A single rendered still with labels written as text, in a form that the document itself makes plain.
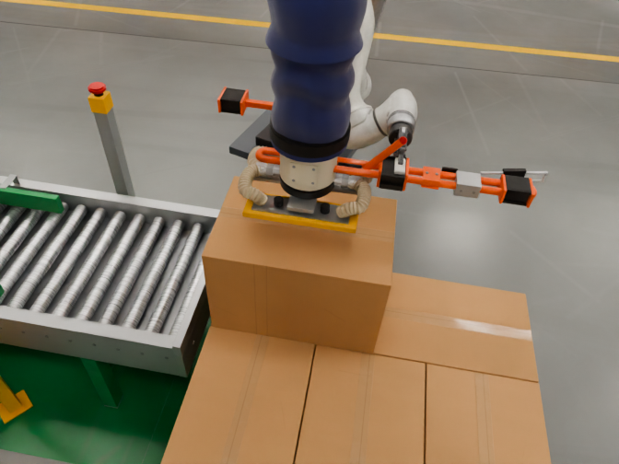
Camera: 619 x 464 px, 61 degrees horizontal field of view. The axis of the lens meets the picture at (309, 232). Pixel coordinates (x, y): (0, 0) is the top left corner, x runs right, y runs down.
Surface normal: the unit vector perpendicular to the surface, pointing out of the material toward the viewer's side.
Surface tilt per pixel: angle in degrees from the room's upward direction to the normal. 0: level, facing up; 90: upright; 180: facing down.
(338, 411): 0
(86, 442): 0
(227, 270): 90
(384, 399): 0
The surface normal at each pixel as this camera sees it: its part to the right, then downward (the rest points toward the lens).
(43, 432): 0.05, -0.69
